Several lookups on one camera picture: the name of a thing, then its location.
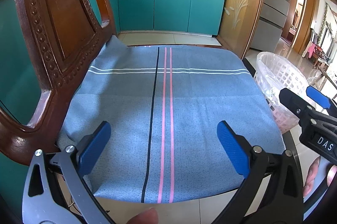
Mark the person's left hand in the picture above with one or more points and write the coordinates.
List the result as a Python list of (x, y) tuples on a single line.
[(144, 217)]

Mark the pink hanging cloth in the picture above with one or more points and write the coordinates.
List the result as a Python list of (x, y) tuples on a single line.
[(312, 50)]

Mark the wooden door frame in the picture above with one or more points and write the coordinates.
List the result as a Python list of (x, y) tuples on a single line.
[(288, 21)]

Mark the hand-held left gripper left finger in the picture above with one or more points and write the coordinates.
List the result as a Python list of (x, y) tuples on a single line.
[(92, 150)]

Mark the grey refrigerator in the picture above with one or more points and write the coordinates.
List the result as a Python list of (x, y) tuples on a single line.
[(273, 8)]

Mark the carved wooden chair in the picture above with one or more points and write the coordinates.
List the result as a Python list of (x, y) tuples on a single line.
[(58, 16)]

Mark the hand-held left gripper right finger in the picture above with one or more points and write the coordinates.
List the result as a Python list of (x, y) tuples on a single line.
[(233, 150)]

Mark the blue striped seat cushion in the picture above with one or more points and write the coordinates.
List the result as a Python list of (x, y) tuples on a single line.
[(205, 108)]

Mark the green garland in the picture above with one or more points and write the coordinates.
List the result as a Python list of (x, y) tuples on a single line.
[(323, 21)]

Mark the wooden framed glass door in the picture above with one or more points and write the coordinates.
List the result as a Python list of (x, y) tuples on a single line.
[(242, 3)]

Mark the white plastic basket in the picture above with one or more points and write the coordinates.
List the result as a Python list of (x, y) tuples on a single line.
[(287, 76)]

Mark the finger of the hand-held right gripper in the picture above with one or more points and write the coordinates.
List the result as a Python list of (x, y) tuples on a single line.
[(317, 97), (291, 100)]

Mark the person's right hand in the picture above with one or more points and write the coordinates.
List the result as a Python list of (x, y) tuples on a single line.
[(312, 176)]

